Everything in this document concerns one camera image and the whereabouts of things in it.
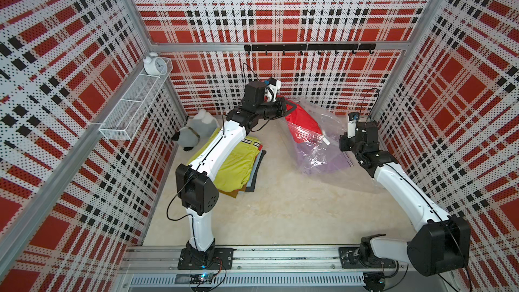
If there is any clear plastic vacuum bag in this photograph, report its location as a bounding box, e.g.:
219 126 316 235
281 99 354 175

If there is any white wire mesh shelf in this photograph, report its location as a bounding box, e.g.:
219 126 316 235
99 58 172 141

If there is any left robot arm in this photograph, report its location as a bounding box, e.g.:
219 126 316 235
175 78 295 266

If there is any purple folded garment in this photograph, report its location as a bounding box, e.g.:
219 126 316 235
295 141 353 174

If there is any black wall hook rail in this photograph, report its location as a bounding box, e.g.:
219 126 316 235
244 43 377 53

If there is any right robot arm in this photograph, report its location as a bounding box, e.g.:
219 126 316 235
339 113 471 277

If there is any yellow garment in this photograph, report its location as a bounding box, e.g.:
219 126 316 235
187 127 262 195

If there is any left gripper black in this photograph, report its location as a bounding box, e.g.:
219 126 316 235
254 95 295 119

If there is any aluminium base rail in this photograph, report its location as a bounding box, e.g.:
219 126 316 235
117 244 459 289

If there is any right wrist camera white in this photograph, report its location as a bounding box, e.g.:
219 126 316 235
347 112 360 139

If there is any white alarm clock on shelf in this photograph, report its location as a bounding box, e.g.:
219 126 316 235
143 52 168 77

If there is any grey white plush toy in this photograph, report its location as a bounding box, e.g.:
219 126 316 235
172 109 218 151

